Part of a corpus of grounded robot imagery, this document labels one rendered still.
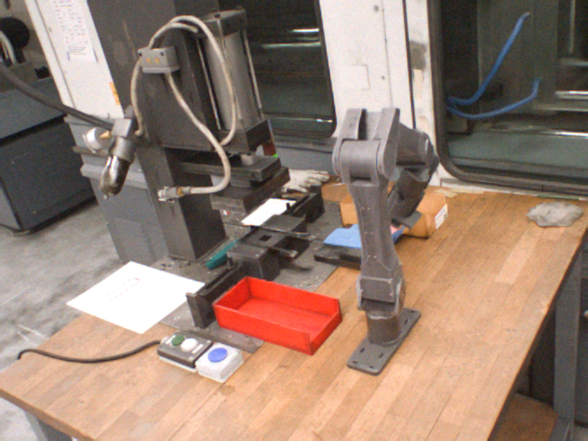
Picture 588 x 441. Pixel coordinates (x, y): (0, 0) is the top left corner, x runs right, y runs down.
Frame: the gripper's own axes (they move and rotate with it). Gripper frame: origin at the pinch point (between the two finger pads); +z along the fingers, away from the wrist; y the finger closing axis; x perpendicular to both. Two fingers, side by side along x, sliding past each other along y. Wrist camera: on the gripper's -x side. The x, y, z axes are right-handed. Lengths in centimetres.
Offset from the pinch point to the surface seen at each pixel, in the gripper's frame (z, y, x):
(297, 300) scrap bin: 10.2, 7.0, 22.3
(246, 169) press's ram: -4.5, 33.1, 11.4
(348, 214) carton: 11.6, 13.1, -15.0
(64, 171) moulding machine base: 207, 243, -131
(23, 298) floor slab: 209, 173, -39
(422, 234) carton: 3.5, -6.4, -14.0
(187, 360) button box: 16, 16, 47
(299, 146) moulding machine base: 29, 49, -55
